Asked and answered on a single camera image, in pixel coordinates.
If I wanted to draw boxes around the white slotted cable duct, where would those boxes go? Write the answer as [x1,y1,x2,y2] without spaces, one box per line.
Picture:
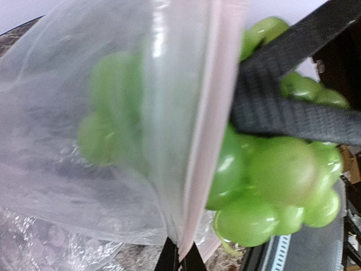
[271,234,291,271]

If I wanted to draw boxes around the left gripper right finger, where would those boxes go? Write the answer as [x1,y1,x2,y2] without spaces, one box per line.
[180,243,207,271]

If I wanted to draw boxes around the dotted zip bag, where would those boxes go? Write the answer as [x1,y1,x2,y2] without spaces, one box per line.
[1,1,248,258]

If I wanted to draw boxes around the black front rail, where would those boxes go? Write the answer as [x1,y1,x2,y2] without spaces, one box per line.
[239,242,269,271]

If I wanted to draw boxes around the green grape bunch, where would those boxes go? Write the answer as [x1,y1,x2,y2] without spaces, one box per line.
[77,28,342,247]

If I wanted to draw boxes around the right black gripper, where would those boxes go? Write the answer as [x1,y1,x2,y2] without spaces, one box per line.
[230,1,360,145]

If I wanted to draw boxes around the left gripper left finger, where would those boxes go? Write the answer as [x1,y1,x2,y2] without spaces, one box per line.
[154,237,179,271]

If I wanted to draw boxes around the lower clear zip bag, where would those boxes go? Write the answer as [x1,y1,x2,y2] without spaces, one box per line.
[1,208,162,270]

